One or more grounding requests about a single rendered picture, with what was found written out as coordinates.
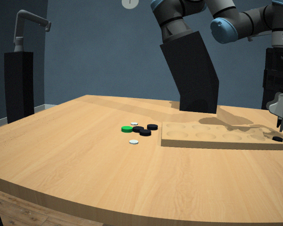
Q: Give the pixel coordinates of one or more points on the green disc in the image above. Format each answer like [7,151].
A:
[126,129]

